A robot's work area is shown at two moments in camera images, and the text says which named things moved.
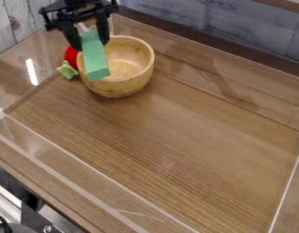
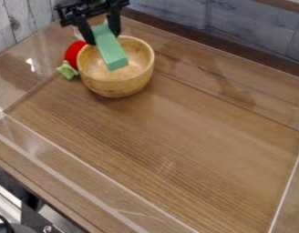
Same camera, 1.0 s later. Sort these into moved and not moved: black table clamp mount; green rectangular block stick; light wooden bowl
Moved: green rectangular block stick
Not moved: light wooden bowl; black table clamp mount
